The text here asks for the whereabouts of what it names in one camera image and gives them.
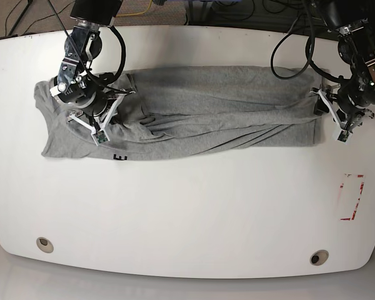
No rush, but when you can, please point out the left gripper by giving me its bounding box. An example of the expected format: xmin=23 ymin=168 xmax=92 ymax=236
xmin=311 ymin=86 xmax=374 ymax=134

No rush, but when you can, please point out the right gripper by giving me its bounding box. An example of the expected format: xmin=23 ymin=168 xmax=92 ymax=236
xmin=66 ymin=90 xmax=135 ymax=134

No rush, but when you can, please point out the grey t-shirt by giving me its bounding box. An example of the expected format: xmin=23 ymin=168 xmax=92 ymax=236
xmin=34 ymin=66 xmax=323 ymax=161

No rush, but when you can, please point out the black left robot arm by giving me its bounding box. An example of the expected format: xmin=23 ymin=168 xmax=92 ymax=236
xmin=302 ymin=1 xmax=375 ymax=143

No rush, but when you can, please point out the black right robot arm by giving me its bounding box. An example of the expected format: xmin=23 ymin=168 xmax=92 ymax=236
xmin=50 ymin=0 xmax=134 ymax=144

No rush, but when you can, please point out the red tape marking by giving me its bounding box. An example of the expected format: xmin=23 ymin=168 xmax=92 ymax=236
xmin=337 ymin=174 xmax=365 ymax=221

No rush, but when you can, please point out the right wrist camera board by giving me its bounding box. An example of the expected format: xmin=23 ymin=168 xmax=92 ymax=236
xmin=91 ymin=130 xmax=110 ymax=146

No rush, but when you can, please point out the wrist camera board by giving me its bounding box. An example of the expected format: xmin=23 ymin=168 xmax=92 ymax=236
xmin=332 ymin=127 xmax=352 ymax=144
xmin=91 ymin=130 xmax=110 ymax=146

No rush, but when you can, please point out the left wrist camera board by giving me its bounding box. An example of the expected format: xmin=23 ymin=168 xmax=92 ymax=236
xmin=332 ymin=127 xmax=352 ymax=144

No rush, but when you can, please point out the yellow cable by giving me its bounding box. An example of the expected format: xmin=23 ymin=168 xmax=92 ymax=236
xmin=117 ymin=0 xmax=153 ymax=18

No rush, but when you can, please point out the left table cable grommet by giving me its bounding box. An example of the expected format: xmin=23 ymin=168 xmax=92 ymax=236
xmin=36 ymin=237 xmax=54 ymax=254

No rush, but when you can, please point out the table cable grommet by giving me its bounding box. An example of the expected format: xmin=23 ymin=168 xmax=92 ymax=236
xmin=310 ymin=250 xmax=329 ymax=266
xmin=36 ymin=237 xmax=54 ymax=254

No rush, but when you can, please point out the right table cable grommet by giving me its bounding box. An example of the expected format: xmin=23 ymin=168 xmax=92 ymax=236
xmin=310 ymin=250 xmax=329 ymax=266

